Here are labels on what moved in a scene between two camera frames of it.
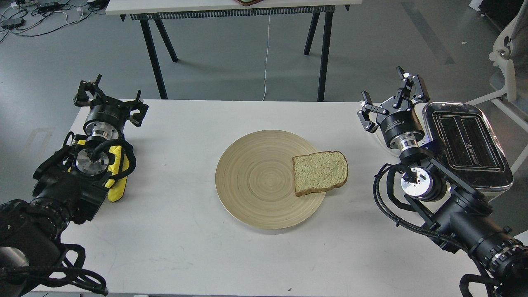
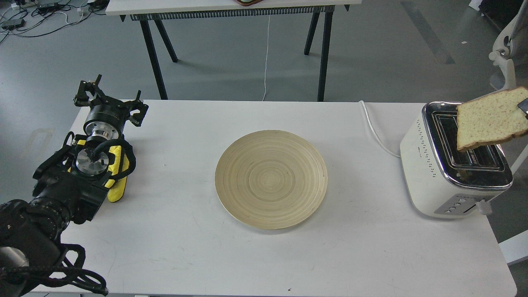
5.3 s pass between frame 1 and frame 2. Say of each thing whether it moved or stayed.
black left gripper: stayed
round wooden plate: stayed
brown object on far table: stayed
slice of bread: moved
